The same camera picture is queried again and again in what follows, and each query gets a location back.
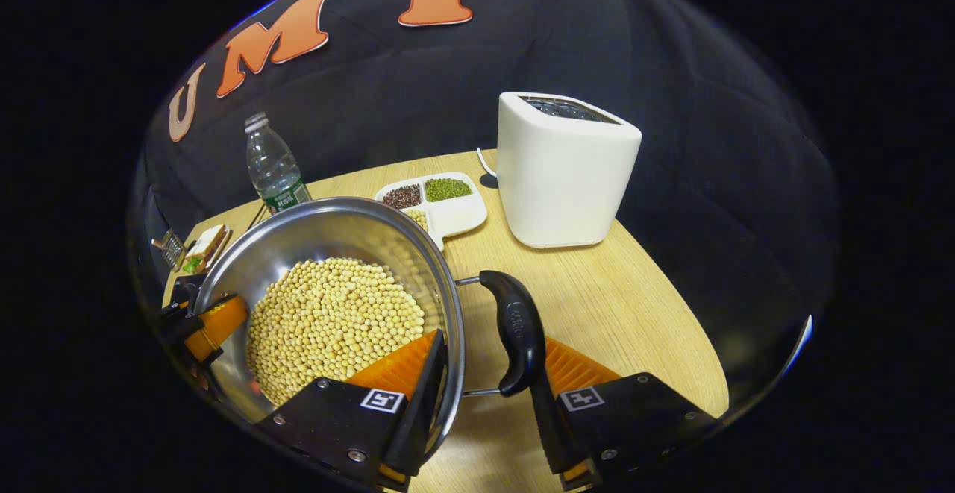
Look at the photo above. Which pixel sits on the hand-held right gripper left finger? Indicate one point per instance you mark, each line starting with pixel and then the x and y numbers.
pixel 421 411

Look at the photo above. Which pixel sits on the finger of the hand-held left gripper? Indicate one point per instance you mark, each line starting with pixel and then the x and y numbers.
pixel 216 321

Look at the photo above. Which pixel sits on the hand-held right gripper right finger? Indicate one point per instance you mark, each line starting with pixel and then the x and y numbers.
pixel 552 433

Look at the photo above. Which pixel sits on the stainless steel pot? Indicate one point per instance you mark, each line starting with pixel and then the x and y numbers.
pixel 336 232

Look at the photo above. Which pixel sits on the small white plate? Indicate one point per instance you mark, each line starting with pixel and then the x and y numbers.
pixel 226 242

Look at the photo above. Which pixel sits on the pile of soybeans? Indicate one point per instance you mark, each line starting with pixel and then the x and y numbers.
pixel 328 321

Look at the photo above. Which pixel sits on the clear plastic water bottle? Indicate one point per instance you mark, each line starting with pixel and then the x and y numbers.
pixel 276 172

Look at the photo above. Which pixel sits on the white divided dish of beans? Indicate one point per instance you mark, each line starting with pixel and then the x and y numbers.
pixel 462 213

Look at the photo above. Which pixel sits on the white toaster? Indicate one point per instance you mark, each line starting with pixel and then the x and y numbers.
pixel 559 180

